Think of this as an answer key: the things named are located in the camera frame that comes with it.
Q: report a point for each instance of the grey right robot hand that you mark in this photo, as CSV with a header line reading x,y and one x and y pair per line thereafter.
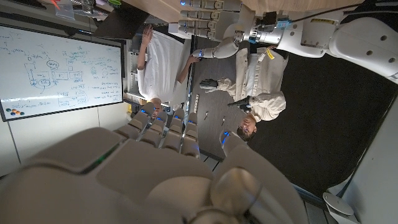
x,y
124,186

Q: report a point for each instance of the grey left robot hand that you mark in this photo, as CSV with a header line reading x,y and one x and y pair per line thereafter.
x,y
231,21

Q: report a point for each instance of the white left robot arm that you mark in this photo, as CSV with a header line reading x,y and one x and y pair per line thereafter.
x,y
357,40

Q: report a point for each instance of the person in white t-shirt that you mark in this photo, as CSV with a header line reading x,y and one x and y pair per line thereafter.
x,y
161,62

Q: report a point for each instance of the person in beige jacket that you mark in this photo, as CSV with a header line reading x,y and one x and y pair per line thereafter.
x,y
267,105

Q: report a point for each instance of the black keyboard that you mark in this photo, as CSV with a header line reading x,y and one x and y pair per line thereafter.
x,y
121,23

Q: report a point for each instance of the small green cup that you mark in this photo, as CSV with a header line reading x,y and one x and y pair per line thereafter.
x,y
115,2

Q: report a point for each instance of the whiteboard with blue writing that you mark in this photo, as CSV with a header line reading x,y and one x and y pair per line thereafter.
x,y
62,68

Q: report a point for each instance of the clear drinking glass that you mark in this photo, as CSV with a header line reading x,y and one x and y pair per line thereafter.
x,y
88,5

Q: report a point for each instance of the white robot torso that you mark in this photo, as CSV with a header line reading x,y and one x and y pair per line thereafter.
x,y
373,174

